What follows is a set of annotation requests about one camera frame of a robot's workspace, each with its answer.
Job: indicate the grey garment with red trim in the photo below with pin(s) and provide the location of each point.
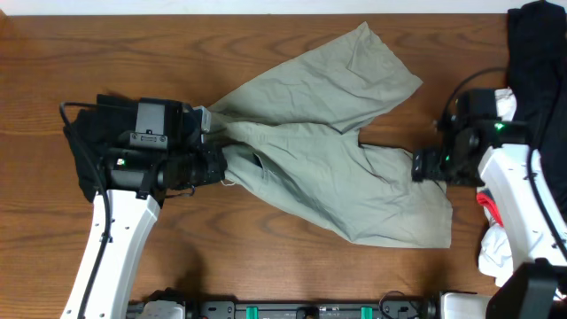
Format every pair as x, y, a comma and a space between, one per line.
485, 198

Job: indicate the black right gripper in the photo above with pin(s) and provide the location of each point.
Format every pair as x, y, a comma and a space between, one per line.
425, 165

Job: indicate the black folded polo shirt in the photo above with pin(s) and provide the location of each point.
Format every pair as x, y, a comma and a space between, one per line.
99, 129

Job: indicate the white crumpled garment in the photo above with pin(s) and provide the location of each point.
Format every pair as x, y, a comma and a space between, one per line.
494, 257

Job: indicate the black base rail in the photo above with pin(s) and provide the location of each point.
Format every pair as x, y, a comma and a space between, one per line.
288, 308

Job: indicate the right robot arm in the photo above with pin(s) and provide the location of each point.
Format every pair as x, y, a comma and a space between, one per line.
483, 146

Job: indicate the black garment at right edge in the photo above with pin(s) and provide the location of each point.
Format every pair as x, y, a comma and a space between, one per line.
537, 76

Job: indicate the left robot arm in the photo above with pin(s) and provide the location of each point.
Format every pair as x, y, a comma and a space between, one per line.
131, 155

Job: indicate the khaki green shorts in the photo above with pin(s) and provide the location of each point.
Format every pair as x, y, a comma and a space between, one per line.
290, 136

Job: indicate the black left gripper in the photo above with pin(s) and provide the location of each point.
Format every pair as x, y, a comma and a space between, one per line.
214, 162

